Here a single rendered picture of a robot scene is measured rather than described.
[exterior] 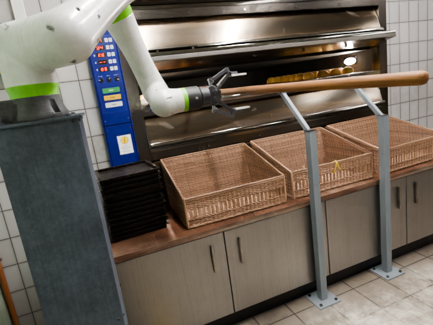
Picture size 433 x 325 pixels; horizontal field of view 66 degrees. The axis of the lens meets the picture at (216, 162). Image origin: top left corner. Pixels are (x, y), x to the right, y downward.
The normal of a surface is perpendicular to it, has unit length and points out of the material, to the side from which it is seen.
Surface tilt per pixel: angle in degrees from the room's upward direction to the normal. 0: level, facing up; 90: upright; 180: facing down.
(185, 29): 70
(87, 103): 90
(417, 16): 90
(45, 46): 108
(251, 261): 90
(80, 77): 90
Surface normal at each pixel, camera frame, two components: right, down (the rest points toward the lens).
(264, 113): 0.30, -0.18
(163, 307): 0.37, 0.16
